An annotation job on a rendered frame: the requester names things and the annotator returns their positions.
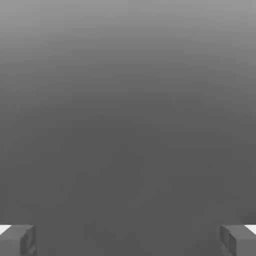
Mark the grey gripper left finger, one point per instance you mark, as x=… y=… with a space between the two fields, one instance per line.
x=14 y=242

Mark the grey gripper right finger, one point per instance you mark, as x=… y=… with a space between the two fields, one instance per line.
x=243 y=243

